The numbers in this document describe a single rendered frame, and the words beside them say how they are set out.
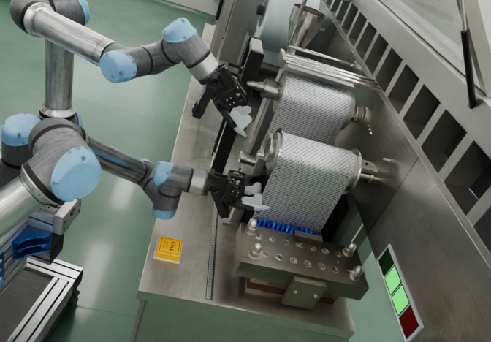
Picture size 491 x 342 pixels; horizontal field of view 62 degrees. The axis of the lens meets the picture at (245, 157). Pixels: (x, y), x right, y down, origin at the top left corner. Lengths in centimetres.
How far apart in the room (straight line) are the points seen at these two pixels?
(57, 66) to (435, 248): 120
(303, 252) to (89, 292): 132
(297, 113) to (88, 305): 143
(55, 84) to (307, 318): 108
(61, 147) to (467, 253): 89
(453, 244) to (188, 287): 71
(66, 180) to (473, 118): 91
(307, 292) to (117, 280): 132
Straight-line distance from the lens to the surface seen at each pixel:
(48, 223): 163
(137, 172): 131
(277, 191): 128
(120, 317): 225
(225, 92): 112
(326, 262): 132
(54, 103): 152
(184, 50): 108
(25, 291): 207
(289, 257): 127
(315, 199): 131
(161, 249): 129
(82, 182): 100
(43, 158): 100
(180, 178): 122
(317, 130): 145
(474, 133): 105
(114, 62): 103
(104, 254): 247
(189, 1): 678
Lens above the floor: 188
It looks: 32 degrees down
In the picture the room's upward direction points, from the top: 21 degrees clockwise
